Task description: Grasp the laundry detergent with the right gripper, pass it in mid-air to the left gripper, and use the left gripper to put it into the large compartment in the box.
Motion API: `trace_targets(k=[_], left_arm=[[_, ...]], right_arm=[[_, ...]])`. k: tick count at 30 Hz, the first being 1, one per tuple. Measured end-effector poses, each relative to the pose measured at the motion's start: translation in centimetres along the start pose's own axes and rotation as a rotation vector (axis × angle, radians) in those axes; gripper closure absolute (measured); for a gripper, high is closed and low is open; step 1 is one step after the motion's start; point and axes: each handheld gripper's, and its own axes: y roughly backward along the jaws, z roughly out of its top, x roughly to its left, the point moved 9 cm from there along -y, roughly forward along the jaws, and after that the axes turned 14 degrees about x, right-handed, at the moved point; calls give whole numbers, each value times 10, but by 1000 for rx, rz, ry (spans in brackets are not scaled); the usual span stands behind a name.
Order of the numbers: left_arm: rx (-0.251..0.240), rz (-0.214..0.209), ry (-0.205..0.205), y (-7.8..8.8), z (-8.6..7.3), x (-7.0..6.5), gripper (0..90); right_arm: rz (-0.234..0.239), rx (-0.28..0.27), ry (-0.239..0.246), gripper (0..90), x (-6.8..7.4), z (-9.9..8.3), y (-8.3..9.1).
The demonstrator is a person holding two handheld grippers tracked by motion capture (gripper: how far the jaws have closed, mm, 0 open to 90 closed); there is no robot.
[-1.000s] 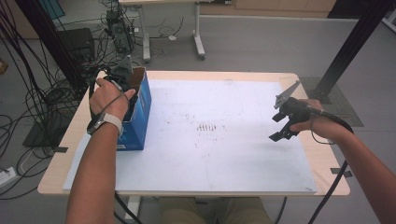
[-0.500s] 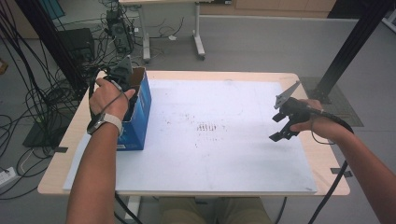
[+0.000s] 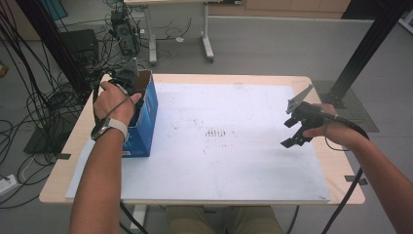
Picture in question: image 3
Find wristwatch with white strap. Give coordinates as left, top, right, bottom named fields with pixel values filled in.
left=91, top=117, right=130, bottom=143

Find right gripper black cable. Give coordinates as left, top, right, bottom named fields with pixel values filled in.
left=319, top=108, right=371, bottom=234

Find black equipment case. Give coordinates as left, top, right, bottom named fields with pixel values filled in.
left=60, top=28, right=100, bottom=66

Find bundle of black cables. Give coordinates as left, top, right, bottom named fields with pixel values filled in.
left=0, top=6, right=147, bottom=209

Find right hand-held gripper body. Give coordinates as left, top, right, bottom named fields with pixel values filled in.
left=285, top=84, right=325, bottom=131

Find black metal stand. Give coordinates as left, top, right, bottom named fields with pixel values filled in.
left=319, top=0, right=412, bottom=109

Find white desk with legs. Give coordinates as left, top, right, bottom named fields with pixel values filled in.
left=124, top=0, right=216, bottom=66

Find person's left hand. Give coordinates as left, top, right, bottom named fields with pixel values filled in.
left=93, top=80, right=143, bottom=127

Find black metal post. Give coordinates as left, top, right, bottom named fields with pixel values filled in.
left=14, top=0, right=94, bottom=97

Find person's legs in olive trousers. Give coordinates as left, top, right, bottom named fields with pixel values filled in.
left=165, top=205, right=285, bottom=234

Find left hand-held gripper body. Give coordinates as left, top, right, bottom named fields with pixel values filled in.
left=108, top=58, right=146, bottom=98

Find blue cardboard box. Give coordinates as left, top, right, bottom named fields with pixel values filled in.
left=121, top=69, right=160, bottom=159

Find wooden cabinet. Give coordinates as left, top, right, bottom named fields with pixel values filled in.
left=207, top=0, right=353, bottom=20

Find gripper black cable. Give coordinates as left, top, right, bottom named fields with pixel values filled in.
left=319, top=108, right=371, bottom=234
left=92, top=81, right=150, bottom=234

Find black computer tower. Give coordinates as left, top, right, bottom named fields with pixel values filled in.
left=110, top=9, right=141, bottom=57

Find white board mat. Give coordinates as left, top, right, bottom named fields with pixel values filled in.
left=65, top=82, right=331, bottom=203

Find person's right hand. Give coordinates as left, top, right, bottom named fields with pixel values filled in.
left=301, top=102, right=368, bottom=150

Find black floor plate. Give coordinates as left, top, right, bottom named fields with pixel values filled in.
left=22, top=125, right=64, bottom=155

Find white power strip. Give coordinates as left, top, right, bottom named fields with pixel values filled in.
left=0, top=174, right=18, bottom=197

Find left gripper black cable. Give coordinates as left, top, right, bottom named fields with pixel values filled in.
left=92, top=81, right=150, bottom=234

